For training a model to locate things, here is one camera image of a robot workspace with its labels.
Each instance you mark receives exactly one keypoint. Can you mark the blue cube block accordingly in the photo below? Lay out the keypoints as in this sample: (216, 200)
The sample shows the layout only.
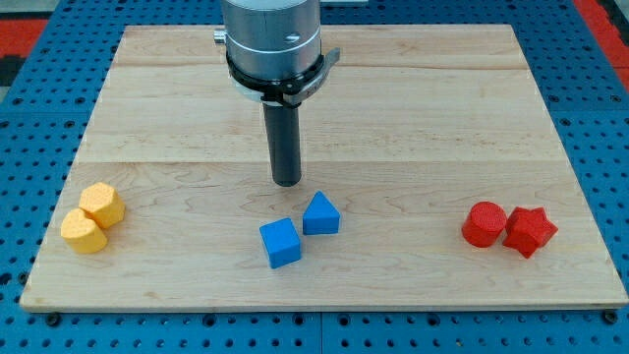
(281, 242)

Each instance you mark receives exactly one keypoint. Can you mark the blue triangle block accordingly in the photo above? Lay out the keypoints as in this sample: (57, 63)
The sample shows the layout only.
(321, 216)

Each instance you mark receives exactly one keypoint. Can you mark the wooden board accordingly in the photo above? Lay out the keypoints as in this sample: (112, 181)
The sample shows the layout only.
(414, 125)

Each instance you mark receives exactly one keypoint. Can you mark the red star block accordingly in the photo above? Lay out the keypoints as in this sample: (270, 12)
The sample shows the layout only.
(527, 230)

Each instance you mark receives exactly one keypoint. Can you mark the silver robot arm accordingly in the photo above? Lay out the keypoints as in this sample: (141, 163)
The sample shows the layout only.
(273, 48)

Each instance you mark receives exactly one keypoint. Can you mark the red cylinder block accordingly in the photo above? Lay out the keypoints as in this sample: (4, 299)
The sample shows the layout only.
(483, 224)

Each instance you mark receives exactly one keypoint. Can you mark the yellow hexagon block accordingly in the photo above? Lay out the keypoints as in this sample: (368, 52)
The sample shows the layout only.
(103, 204)

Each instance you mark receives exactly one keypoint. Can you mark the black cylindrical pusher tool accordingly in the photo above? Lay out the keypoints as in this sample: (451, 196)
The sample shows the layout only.
(283, 139)

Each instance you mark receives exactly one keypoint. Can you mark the yellow heart block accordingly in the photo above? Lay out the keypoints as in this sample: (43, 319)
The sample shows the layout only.
(81, 233)

